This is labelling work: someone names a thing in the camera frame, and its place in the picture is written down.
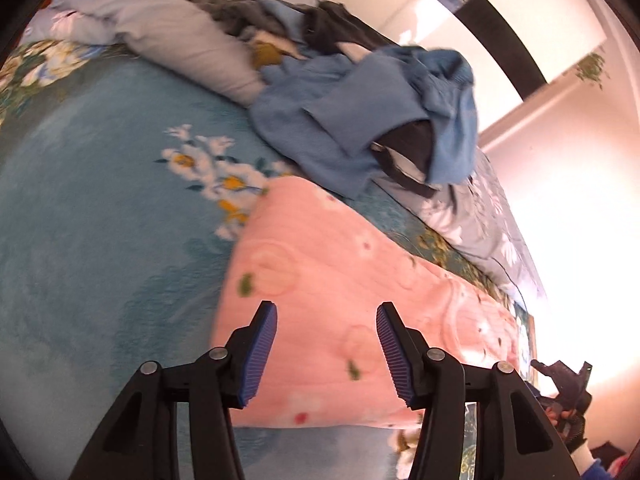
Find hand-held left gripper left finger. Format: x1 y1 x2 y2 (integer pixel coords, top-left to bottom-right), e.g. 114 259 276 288
67 300 278 480

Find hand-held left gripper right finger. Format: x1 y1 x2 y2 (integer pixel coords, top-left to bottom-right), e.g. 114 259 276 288
376 301 583 480

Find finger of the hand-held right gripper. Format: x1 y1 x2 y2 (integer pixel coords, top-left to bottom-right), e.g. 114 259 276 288
530 358 577 387

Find pink floral garment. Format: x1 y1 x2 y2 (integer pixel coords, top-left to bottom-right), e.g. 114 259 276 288
210 176 533 431

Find dark grey clothes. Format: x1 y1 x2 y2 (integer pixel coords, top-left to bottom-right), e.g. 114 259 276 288
182 0 401 61

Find person's right hand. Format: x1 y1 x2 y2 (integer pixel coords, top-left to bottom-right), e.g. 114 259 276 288
544 404 588 450

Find grey floral duvet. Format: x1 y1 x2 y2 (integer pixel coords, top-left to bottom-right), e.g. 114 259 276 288
380 150 547 301

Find black garment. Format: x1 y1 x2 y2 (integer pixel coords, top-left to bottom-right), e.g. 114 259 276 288
370 120 443 198

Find teal floral bed sheet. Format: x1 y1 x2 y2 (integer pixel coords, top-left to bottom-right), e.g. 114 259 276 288
0 40 538 480

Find blue garment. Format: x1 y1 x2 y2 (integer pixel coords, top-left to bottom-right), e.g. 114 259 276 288
249 46 479 200

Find mustard yellow cloth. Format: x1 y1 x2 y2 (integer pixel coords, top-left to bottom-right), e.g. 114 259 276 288
250 40 286 68

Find pale grey pillow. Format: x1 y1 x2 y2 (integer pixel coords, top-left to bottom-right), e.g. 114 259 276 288
50 0 271 106

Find floral wall sticker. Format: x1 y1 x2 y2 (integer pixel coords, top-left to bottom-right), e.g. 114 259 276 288
575 50 611 91

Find black frame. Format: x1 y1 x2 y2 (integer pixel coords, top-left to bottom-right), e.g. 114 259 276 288
390 0 549 102

